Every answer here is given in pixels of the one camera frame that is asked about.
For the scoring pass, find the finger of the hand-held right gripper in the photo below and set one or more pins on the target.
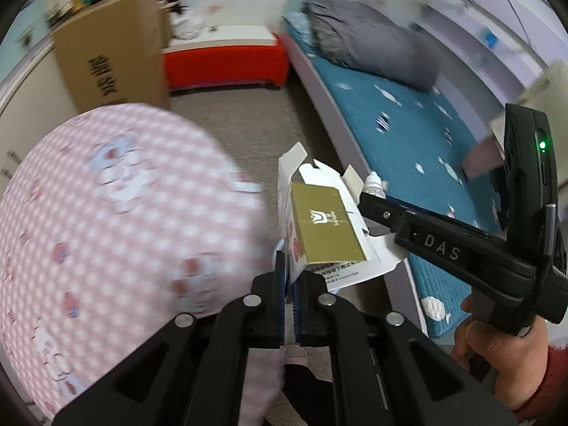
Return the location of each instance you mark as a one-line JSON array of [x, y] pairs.
[[386, 215]]

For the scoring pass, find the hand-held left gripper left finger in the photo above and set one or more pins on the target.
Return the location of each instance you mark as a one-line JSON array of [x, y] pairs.
[[280, 301]]

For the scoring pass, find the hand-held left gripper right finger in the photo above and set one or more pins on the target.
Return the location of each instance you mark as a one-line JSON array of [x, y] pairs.
[[298, 310]]

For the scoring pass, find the small white dropper bottle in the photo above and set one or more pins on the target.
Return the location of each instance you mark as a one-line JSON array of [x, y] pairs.
[[373, 186]]

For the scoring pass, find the gold white box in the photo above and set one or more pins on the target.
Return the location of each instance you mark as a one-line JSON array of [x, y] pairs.
[[328, 226]]

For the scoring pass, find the person's right forearm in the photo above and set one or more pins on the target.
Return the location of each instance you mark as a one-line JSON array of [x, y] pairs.
[[552, 381]]

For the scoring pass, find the person's right hand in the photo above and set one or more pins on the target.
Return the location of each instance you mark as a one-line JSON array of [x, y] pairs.
[[501, 355]]

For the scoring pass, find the pale pink fleece cloth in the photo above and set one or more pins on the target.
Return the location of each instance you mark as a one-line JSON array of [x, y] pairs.
[[266, 386]]

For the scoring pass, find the grey duvet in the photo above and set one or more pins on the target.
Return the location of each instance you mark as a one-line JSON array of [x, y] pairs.
[[368, 40]]

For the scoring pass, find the pink checkered tablecloth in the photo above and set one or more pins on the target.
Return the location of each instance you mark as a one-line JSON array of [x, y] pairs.
[[111, 253]]

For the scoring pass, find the beige hanging shirt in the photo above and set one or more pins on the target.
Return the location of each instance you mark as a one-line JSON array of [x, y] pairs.
[[550, 84]]

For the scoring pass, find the small blue box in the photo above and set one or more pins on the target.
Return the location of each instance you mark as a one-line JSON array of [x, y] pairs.
[[490, 37]]

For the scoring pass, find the red storage bench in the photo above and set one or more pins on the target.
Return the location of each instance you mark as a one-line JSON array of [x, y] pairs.
[[222, 64]]

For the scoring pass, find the white plastic bag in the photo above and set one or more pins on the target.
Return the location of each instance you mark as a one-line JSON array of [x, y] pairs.
[[188, 26]]

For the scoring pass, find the tall cardboard box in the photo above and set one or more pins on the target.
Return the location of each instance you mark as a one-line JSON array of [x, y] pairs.
[[111, 53]]

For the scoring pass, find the white low cabinet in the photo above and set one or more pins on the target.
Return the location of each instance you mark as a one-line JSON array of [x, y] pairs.
[[26, 111]]

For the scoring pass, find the teal bunk bed frame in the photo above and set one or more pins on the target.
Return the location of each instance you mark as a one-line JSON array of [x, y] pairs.
[[350, 142]]

